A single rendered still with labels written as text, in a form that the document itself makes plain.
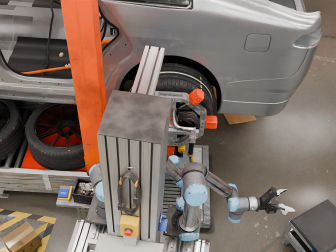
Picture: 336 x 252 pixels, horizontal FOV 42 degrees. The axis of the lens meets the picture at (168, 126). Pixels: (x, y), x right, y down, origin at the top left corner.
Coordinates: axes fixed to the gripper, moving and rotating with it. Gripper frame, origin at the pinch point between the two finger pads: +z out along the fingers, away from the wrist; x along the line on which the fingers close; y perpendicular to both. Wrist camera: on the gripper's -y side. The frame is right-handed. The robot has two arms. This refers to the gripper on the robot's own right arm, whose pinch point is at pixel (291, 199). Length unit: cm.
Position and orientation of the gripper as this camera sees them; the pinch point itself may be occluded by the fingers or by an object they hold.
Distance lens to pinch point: 257.8
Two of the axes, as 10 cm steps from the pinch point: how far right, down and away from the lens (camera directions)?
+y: -0.4, 7.6, 6.5
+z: 9.9, -0.3, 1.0
